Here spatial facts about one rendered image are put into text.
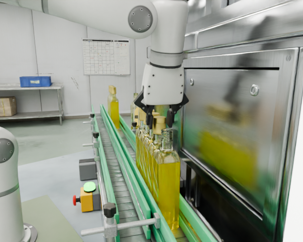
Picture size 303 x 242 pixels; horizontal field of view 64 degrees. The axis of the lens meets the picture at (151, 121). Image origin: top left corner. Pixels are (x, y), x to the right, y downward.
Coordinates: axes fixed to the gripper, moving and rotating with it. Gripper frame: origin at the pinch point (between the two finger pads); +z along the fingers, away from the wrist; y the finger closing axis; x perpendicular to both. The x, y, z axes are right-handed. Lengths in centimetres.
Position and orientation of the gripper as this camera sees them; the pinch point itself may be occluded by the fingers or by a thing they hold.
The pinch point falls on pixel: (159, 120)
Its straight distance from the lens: 63.9
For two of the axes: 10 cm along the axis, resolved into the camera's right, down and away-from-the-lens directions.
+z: -0.7, 8.8, 4.7
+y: -9.7, 0.6, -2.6
